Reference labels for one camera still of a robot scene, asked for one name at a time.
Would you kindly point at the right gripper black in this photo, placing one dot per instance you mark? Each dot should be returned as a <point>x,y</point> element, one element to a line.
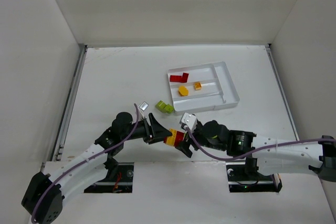
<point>191,140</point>

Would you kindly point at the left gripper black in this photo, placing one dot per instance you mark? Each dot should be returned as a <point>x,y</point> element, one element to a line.
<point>149,128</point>

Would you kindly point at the yellow and red lego stack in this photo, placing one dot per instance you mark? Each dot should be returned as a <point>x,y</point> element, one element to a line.
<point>175,139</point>

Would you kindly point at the large lime green lego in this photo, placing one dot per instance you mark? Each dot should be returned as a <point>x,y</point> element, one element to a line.
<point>164,107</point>

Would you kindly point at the yellow rounded lego piece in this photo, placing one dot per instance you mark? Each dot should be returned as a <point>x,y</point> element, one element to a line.
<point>183,91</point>

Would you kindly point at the red lego piece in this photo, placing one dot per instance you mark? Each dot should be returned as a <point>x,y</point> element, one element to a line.
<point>179,78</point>

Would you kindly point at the small yellow lego brick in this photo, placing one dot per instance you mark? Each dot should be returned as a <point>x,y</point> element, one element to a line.
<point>197,86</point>

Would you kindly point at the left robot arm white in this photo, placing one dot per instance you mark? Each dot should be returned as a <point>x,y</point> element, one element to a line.
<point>46,194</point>

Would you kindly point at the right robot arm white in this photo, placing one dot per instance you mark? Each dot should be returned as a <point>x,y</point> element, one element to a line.
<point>263,155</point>

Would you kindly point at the white divided tray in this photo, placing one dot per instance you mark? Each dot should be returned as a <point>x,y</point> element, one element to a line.
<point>218,89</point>

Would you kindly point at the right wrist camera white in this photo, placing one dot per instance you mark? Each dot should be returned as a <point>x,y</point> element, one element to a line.
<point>188,121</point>

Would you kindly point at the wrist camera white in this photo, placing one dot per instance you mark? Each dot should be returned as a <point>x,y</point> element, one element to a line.
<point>142,108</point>
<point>188,121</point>

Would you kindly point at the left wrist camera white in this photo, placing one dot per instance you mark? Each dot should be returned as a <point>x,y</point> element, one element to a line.
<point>142,108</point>

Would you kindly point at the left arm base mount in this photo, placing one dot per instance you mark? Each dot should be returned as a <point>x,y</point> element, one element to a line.
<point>119,179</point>

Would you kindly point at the left aluminium rail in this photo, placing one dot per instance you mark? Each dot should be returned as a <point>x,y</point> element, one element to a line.
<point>59,142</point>

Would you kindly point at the aluminium rail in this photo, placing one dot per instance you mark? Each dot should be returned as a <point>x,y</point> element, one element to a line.
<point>59,142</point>
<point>282,92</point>

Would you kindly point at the right aluminium rail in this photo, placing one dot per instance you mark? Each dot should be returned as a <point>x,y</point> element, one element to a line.
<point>282,92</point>

